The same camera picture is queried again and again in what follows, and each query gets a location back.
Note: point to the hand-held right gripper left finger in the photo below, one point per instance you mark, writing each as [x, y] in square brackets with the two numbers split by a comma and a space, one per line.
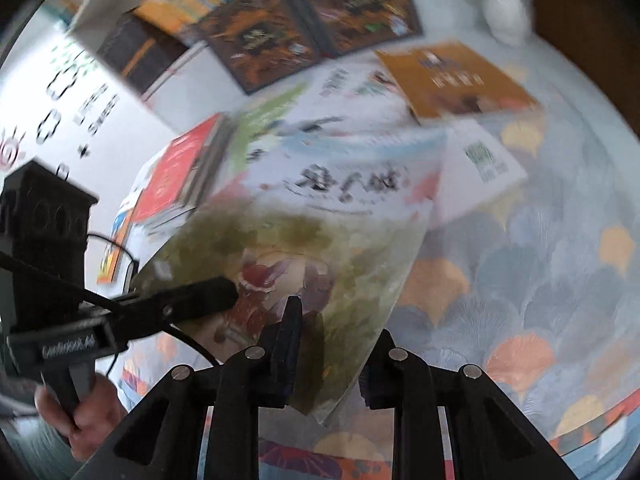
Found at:
[289, 350]

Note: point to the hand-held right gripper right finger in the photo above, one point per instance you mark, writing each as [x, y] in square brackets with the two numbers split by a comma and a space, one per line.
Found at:
[372, 385]

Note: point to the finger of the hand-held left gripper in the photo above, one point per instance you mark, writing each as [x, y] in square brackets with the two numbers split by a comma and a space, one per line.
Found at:
[195, 300]

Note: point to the large illustrated picture book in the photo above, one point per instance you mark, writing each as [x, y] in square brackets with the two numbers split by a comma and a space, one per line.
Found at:
[320, 220]

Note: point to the green cover book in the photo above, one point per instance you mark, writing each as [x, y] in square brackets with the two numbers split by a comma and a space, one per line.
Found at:
[262, 120]

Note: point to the person's left hand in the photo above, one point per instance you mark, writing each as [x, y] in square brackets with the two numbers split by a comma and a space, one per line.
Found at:
[95, 420]

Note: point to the colourful thin book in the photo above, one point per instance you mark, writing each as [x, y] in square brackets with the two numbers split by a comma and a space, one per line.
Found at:
[114, 245]

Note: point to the red cover book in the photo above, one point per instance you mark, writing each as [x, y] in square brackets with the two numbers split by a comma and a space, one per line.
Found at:
[175, 170]

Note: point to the printed leaf pattern tablecloth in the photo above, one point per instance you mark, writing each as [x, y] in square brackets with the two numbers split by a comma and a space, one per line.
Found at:
[510, 290]

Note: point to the black book with orange stripe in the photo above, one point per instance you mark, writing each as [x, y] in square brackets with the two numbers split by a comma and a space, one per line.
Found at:
[135, 52]

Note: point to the white book with green code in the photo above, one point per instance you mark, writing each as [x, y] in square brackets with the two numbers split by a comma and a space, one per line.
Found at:
[480, 170]

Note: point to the white illustrated book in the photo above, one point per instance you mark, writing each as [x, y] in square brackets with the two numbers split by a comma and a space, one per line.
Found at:
[350, 85]

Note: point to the dark brown orange book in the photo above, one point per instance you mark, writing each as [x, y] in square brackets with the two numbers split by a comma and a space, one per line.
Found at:
[260, 40]
[357, 5]

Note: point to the orange cover book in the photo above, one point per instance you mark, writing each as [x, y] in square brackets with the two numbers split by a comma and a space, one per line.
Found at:
[450, 80]

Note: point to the white vase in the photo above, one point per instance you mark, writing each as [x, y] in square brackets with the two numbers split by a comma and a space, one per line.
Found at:
[506, 7]

